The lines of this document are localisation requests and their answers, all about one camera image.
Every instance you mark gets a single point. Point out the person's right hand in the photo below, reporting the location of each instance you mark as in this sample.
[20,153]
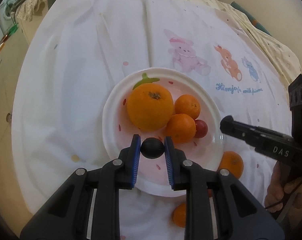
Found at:
[274,190]

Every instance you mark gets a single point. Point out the small orange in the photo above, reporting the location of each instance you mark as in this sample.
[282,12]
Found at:
[181,128]
[179,215]
[187,106]

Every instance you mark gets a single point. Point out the white printed blanket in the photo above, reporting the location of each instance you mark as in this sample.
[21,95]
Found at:
[78,67]

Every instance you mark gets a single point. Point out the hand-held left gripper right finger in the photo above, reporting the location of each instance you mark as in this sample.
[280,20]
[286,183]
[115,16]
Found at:
[169,155]

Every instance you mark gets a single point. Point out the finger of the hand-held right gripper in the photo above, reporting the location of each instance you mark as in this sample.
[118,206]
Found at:
[238,131]

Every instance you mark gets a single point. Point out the pink strawberry print plate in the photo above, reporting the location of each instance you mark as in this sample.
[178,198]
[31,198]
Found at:
[116,120]

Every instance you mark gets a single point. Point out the green dustpan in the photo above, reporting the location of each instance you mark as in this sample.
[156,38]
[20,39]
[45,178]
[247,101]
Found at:
[13,30]

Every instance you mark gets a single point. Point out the large orange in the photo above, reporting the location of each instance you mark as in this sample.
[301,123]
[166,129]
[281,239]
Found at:
[149,107]

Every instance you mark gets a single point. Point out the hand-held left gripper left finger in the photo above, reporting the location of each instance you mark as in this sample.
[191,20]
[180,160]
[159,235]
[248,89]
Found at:
[136,155]

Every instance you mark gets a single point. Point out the red grape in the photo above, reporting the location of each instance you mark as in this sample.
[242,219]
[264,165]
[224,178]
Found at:
[201,128]

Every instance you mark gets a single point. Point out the teal pillow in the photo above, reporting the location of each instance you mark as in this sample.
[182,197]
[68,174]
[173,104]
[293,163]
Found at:
[253,20]

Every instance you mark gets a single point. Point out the cream floral bedsheet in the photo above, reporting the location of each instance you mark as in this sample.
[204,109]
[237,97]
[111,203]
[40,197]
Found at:
[278,50]

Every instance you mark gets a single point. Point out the cream sofa with fringed cover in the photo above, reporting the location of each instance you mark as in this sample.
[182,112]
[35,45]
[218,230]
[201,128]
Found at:
[31,2]

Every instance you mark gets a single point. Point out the white washing machine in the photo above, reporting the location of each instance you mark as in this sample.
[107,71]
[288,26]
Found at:
[4,15]

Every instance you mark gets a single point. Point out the dark purple grape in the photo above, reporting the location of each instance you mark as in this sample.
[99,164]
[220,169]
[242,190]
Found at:
[152,148]

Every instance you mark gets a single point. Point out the medium orange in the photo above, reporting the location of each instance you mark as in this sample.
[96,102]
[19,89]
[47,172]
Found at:
[231,163]

